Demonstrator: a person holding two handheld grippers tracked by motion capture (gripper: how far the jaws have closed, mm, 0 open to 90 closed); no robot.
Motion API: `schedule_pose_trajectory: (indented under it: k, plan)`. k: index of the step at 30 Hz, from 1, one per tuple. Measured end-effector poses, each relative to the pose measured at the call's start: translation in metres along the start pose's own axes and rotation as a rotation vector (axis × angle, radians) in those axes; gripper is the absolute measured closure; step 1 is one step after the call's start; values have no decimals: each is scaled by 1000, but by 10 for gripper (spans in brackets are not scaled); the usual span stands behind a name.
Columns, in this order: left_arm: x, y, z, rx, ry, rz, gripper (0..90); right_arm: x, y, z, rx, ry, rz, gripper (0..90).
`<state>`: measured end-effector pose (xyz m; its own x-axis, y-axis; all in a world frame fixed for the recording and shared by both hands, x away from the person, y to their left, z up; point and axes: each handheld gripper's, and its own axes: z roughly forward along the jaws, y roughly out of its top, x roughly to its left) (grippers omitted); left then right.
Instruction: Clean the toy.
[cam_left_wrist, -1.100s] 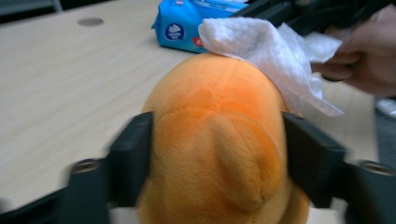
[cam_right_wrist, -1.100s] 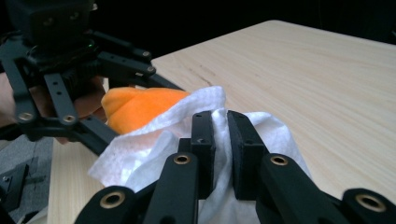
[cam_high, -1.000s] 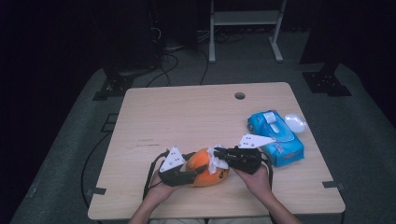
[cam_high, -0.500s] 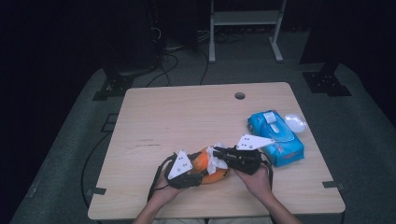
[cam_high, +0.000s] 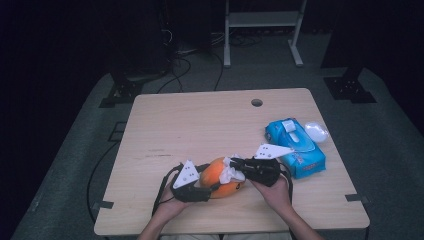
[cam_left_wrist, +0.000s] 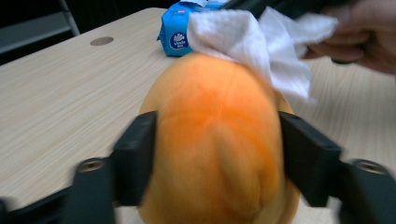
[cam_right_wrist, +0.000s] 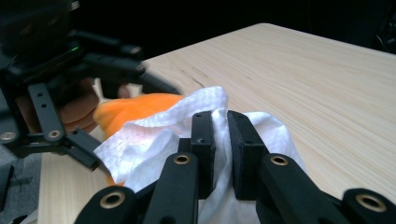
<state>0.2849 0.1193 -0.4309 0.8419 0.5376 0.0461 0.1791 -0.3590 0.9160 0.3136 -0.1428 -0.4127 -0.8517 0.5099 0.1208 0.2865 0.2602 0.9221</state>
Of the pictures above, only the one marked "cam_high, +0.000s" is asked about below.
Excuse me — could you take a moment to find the orange plush toy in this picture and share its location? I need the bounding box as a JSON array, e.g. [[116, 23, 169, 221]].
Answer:
[[198, 156, 248, 200]]

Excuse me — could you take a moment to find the black tape floor marking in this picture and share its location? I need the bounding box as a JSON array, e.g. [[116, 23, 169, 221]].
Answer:
[[108, 121, 128, 143]]

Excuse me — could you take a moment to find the white oval lid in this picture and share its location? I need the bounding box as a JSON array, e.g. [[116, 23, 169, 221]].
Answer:
[[303, 121, 330, 144]]

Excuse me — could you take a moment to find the bundle of floor cables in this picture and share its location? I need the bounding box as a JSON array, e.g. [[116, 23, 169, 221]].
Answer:
[[211, 31, 264, 48]]

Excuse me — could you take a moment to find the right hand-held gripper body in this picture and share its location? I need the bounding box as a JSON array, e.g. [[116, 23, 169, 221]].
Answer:
[[246, 143, 296, 188]]

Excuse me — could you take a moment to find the long black floor cable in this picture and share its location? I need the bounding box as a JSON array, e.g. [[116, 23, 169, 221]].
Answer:
[[86, 141, 120, 224]]

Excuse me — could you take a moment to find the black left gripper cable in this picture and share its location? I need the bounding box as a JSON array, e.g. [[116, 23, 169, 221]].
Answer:
[[151, 164, 184, 217]]

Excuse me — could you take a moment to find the person's right hand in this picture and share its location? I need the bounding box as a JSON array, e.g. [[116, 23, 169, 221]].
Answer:
[[250, 177, 295, 218]]

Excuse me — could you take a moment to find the blue wet wipes pack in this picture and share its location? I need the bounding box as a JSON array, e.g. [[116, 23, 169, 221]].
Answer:
[[264, 117, 327, 180]]

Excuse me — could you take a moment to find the black stand base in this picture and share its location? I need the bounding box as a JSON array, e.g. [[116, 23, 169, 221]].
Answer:
[[321, 64, 378, 104], [98, 68, 168, 109]]

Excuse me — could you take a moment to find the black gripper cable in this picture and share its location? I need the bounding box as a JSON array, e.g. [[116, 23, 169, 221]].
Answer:
[[151, 164, 184, 217], [279, 163, 295, 204]]

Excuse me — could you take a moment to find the looped black floor cable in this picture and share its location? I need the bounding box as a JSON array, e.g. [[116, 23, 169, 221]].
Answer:
[[156, 56, 193, 94]]

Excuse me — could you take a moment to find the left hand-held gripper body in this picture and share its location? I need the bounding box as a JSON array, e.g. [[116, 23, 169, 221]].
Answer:
[[169, 159, 214, 203]]

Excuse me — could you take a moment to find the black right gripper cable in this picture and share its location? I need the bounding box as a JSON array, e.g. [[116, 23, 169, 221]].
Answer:
[[279, 163, 295, 204]]

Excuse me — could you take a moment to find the person's left hand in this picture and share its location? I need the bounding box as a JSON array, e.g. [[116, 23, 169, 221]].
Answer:
[[155, 187, 193, 218]]

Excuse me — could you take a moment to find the curved black floor cable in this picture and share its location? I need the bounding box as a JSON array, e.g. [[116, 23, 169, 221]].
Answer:
[[213, 51, 225, 92]]

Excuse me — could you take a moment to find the white metal stand frame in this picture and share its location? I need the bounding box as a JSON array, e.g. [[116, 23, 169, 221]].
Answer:
[[223, 0, 308, 69]]

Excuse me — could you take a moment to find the grey tape strip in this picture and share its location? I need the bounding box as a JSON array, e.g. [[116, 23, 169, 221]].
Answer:
[[344, 193, 370, 205], [91, 199, 115, 212]]

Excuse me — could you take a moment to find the white wet wipe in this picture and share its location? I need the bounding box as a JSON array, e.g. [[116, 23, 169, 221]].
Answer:
[[218, 153, 247, 185]]

